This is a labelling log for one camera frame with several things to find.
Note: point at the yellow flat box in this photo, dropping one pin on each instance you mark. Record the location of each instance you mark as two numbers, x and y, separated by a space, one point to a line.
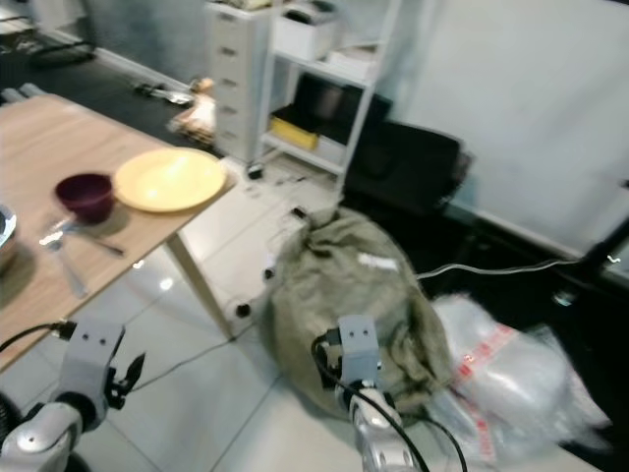
292 133

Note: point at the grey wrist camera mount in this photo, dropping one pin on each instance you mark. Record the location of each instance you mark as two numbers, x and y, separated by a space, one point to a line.
359 346
88 354

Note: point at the white storage box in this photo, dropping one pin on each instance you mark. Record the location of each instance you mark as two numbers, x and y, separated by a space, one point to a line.
305 37

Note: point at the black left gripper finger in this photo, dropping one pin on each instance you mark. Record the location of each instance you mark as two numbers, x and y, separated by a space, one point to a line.
129 379

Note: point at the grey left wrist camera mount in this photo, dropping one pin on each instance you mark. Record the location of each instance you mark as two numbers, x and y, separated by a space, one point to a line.
88 354

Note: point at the wooden table leg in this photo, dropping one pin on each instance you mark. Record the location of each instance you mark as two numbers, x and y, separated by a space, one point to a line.
199 285

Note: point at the black stand pole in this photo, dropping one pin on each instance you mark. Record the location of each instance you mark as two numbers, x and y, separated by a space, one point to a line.
604 246

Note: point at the white metal shelf rack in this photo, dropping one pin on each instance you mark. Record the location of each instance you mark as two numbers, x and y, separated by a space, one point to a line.
364 98

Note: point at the silver spoon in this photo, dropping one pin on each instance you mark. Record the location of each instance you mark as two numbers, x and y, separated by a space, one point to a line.
96 242

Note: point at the black box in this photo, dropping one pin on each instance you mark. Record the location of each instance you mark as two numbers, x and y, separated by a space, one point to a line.
334 106

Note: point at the olive green cloth sack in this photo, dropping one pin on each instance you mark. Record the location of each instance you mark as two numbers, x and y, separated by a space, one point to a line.
354 285

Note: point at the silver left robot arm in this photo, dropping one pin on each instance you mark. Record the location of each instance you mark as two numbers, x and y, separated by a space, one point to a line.
39 433

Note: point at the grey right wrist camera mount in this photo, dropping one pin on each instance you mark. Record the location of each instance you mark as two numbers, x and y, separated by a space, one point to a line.
359 346

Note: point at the clear plastic bag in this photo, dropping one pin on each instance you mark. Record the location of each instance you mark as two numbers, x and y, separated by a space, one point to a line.
511 374

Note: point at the maroon bowl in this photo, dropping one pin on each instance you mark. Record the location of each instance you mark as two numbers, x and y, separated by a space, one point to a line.
85 197

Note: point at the yellow round plate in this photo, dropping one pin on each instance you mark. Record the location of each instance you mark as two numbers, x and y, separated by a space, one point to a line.
169 180

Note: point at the silver metal bowl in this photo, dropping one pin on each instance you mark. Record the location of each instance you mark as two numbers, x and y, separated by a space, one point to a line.
6 236

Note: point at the white drawer cabinet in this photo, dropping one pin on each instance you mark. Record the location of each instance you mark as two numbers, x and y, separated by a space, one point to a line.
234 79

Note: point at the small doll figure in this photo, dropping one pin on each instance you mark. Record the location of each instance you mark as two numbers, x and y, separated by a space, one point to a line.
195 113

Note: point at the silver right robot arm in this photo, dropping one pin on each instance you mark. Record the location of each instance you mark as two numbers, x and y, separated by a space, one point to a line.
383 433

